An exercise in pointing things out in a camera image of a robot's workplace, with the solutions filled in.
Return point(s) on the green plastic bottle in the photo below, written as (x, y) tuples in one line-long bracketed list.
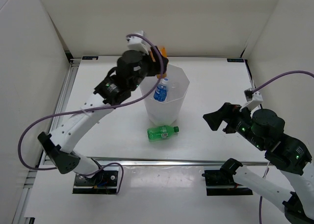
[(162, 132)]

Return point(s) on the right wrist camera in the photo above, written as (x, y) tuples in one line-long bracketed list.
[(253, 99)]

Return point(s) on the orange plastic bottle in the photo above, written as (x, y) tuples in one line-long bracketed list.
[(154, 53)]

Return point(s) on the white octagonal plastic bin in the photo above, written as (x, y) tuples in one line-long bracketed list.
[(165, 113)]

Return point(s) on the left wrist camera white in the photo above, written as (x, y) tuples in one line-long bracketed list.
[(137, 44)]

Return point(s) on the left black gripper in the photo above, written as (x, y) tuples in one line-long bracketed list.
[(155, 67)]

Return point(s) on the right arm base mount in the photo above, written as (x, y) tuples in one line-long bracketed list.
[(217, 184)]

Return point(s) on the blue label Pocari bottle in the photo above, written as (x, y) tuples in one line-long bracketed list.
[(160, 93)]

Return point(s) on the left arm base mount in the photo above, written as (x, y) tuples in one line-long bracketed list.
[(104, 184)]

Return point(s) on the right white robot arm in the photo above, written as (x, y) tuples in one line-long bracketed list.
[(293, 159)]

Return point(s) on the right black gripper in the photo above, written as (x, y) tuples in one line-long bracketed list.
[(228, 112)]

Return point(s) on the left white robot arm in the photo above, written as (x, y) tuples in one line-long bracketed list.
[(59, 144)]

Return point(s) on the aluminium front rail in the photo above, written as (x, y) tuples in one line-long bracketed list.
[(157, 162)]

